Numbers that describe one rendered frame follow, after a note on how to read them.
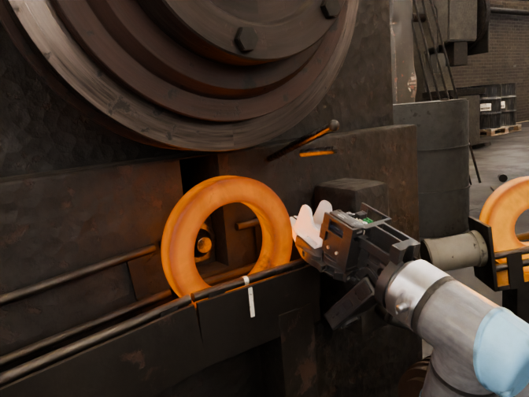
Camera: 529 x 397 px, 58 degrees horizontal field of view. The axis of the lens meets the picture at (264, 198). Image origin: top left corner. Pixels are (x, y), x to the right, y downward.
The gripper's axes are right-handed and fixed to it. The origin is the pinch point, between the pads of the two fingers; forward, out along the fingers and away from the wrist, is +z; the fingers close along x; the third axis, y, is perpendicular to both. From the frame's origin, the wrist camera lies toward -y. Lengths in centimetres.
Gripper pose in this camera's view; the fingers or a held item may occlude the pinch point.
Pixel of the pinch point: (296, 225)
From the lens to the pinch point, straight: 72.1
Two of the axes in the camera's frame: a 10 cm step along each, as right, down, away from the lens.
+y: 1.0, -9.0, -4.3
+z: -5.7, -4.0, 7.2
